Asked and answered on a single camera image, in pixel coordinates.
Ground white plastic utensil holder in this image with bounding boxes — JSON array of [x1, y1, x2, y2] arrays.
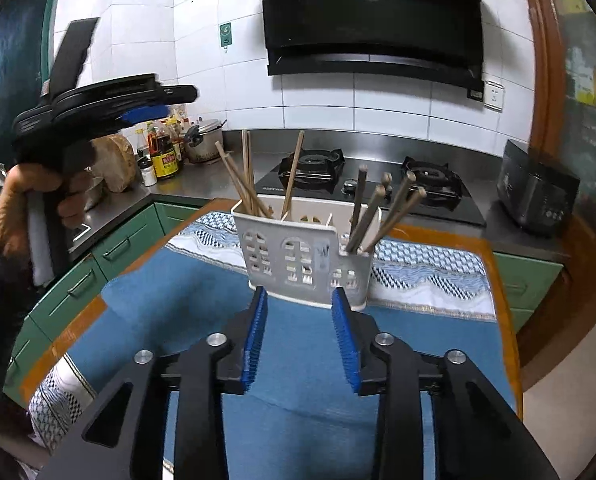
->
[[230, 199, 383, 311]]

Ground person's left hand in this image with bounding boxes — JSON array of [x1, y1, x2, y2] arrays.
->
[[0, 162, 95, 256]]

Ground black gas stove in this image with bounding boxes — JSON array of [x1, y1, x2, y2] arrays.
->
[[253, 147, 487, 228]]

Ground sauce bottle yellow label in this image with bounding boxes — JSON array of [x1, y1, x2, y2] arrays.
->
[[147, 121, 181, 181]]

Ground blue white patterned cloth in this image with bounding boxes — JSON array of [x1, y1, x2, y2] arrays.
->
[[27, 209, 497, 456]]

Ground wooden chopstick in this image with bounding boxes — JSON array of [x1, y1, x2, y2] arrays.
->
[[241, 129, 253, 213], [280, 130, 306, 222], [214, 140, 273, 220], [349, 166, 369, 252], [373, 172, 395, 211], [347, 185, 386, 253], [246, 132, 259, 216], [373, 170, 416, 241], [360, 186, 429, 255]]

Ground white wall outlet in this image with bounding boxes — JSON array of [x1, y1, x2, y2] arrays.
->
[[482, 79, 506, 112]]

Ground brown sauce bottle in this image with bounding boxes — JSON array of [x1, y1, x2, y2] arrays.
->
[[167, 116, 186, 163]]

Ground wooden glass-door cabinet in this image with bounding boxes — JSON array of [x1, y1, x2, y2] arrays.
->
[[515, 0, 596, 391]]

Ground green kitchen cabinets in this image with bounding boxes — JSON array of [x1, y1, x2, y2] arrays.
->
[[3, 201, 216, 413]]

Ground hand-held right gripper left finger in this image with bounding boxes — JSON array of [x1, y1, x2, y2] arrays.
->
[[37, 285, 269, 480]]

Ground black countertop appliance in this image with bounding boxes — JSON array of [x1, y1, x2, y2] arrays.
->
[[496, 139, 581, 238]]

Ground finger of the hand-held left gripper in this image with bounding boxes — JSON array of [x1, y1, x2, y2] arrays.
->
[[153, 83, 199, 106], [119, 105, 169, 128]]

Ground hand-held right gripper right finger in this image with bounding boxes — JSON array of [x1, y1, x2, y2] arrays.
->
[[331, 286, 562, 480]]

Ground green cabinet drawers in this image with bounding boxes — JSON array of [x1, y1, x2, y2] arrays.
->
[[492, 251, 564, 335]]

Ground steel cooking pot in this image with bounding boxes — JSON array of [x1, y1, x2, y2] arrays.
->
[[184, 118, 227, 164]]

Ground small white jar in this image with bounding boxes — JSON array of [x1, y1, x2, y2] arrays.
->
[[138, 156, 159, 187]]

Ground black range hood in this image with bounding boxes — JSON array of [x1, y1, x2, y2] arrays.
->
[[227, 0, 501, 92]]

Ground round wooden chopping block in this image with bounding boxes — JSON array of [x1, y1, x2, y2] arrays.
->
[[90, 134, 138, 195]]

